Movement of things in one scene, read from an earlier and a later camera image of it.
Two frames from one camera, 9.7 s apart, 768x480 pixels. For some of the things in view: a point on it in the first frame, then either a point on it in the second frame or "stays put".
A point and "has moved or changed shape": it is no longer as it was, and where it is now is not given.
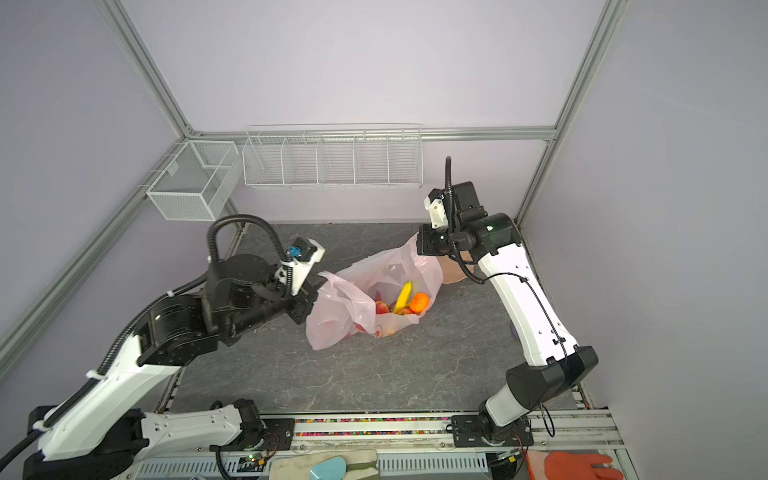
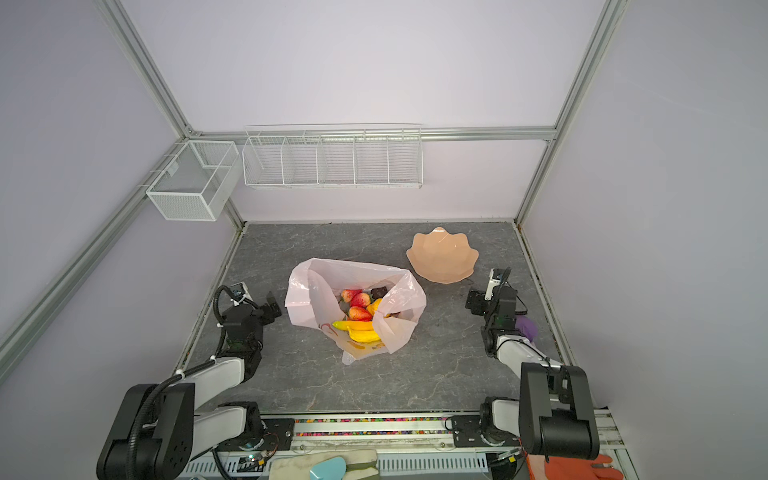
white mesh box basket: (200, 182) stays put
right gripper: (425, 241) -> (476, 301)
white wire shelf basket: (338, 156) stays put
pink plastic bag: (344, 304) has moved or changed shape
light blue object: (332, 468) stays put
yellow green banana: (404, 297) -> (365, 336)
